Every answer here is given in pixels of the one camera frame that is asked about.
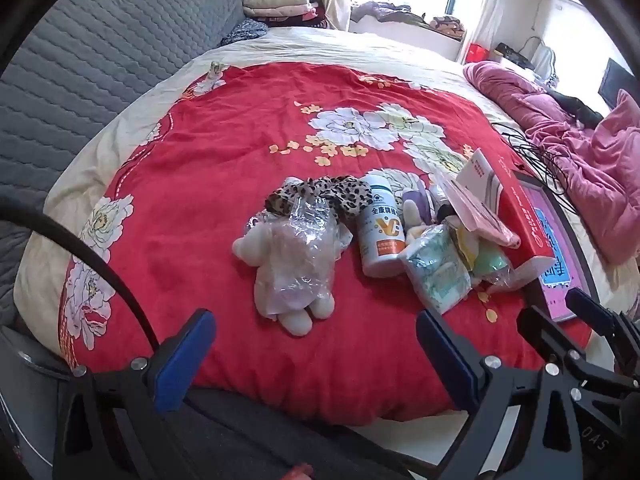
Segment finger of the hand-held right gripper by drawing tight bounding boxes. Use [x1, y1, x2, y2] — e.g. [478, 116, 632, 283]
[565, 287, 640, 368]
[516, 306, 601, 386]

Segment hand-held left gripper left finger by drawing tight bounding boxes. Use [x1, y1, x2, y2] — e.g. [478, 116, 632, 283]
[52, 308, 218, 480]

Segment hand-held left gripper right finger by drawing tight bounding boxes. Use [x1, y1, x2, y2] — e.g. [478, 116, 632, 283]
[416, 308, 576, 480]

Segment pale green packet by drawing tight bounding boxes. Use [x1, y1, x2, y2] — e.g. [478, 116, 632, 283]
[467, 237, 531, 293]

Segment green floral tissue packet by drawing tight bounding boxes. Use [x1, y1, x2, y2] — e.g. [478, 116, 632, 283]
[404, 225, 473, 313]

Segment pink packet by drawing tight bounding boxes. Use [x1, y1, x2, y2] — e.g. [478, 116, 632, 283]
[440, 177, 522, 249]

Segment white plush toy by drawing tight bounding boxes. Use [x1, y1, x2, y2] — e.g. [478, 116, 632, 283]
[231, 195, 351, 336]

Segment small purple bottle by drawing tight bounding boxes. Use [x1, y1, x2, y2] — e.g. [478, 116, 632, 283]
[400, 180, 441, 246]

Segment leopard print cloth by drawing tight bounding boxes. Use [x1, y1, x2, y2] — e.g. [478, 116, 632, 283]
[264, 175, 373, 223]

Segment red and white box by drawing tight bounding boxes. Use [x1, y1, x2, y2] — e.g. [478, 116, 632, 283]
[456, 147, 558, 288]

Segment yellow white packet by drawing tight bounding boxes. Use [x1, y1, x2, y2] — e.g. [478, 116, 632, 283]
[447, 215, 481, 268]

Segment pink duvet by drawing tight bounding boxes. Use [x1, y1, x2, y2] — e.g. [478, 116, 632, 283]
[462, 60, 640, 266]

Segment white supplement bottle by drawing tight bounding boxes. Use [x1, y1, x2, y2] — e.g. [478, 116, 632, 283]
[357, 174, 407, 278]

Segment red floral blanket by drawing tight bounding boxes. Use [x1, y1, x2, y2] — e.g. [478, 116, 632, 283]
[57, 62, 596, 428]

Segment black garment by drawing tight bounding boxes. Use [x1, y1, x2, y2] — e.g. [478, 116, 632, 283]
[547, 87, 606, 128]

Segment black television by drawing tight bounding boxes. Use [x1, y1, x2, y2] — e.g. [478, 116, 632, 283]
[597, 57, 640, 111]

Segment black bag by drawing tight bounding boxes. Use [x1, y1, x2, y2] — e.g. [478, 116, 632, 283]
[495, 42, 533, 68]

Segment brown patterned garment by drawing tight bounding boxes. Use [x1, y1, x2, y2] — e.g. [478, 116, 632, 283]
[430, 15, 466, 37]

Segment white window ledge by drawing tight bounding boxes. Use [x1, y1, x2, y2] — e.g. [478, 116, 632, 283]
[348, 20, 463, 63]

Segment red floral bedspread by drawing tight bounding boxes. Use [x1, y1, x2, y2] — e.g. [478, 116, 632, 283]
[12, 27, 640, 361]

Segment dark patterned cloth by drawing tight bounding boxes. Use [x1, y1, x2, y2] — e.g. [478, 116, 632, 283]
[220, 17, 271, 46]

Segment grey quilted headboard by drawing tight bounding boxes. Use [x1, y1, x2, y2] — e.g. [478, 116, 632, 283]
[0, 0, 246, 331]

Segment purple garment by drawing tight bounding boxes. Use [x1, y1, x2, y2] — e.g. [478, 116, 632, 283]
[352, 1, 426, 25]

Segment stack of folded clothes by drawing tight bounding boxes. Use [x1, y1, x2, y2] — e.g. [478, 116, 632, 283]
[242, 0, 331, 31]

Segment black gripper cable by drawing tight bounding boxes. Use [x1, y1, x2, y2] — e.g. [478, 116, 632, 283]
[0, 195, 161, 356]

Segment black cables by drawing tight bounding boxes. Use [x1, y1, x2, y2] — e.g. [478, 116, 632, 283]
[492, 122, 576, 211]

